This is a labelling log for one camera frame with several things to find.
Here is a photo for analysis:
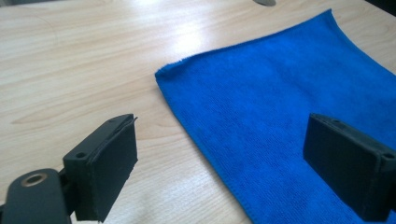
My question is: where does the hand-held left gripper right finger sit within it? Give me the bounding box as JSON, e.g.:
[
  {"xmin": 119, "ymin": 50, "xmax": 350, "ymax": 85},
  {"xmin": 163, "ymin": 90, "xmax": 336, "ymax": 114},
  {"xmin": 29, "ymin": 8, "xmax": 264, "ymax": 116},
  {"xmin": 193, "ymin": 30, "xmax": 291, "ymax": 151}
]
[{"xmin": 303, "ymin": 112, "xmax": 396, "ymax": 223}]

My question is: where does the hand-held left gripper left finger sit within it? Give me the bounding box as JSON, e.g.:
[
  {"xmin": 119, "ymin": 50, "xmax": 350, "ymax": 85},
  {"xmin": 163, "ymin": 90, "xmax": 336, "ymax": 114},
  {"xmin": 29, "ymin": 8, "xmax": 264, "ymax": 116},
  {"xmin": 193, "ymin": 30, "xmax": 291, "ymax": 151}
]
[{"xmin": 62, "ymin": 113, "xmax": 139, "ymax": 224}]

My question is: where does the blue cloth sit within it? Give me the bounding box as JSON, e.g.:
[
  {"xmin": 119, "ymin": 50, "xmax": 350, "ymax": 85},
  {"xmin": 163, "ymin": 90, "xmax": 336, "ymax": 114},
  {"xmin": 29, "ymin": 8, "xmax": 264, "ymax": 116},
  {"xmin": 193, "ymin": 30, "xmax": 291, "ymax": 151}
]
[{"xmin": 154, "ymin": 8, "xmax": 396, "ymax": 224}]

